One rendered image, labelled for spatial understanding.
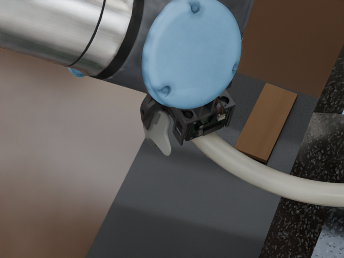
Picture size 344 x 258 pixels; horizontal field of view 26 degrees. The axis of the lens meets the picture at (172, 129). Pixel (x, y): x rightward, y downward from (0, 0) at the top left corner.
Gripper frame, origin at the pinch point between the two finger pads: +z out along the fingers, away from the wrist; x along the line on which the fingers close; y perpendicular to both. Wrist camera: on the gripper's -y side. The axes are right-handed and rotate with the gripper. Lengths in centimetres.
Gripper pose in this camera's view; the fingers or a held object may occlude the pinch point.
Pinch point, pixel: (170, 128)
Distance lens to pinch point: 104.7
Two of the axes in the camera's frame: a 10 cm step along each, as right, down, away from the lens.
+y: 4.6, 7.8, -4.3
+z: -1.1, 5.3, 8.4
